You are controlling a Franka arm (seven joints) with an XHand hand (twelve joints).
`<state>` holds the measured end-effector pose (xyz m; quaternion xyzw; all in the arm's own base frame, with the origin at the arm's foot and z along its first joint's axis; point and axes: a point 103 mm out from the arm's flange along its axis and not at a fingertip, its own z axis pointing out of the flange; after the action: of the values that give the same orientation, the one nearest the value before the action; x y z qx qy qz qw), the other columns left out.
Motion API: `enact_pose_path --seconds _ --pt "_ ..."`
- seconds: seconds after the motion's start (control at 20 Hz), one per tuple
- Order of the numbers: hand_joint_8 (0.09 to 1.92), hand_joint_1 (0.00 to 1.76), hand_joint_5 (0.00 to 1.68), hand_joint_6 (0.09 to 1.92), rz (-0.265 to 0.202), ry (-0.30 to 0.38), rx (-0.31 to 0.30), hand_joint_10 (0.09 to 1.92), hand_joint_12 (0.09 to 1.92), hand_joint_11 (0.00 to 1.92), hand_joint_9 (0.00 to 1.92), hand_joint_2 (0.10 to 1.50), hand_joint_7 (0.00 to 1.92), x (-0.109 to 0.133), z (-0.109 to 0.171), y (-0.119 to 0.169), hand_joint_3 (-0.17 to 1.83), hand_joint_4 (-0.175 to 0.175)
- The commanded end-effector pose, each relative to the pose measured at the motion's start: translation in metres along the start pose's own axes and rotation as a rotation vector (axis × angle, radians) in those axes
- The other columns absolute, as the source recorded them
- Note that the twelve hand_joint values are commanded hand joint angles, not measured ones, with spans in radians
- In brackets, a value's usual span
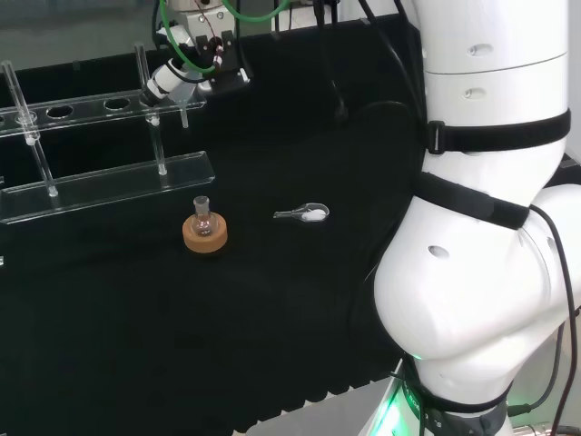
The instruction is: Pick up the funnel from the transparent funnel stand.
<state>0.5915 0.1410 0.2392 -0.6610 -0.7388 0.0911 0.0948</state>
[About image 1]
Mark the round-bottom glass flask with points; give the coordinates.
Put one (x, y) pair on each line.
(203, 223)

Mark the black bench cloth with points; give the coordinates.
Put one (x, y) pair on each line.
(136, 340)

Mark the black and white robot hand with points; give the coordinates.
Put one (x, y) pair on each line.
(227, 77)

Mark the glass weighing funnel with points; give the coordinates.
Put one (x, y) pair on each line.
(313, 214)

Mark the translucent plastic funnel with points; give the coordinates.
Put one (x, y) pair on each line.
(184, 118)

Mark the clear acrylic funnel stand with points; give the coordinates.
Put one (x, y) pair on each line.
(113, 181)

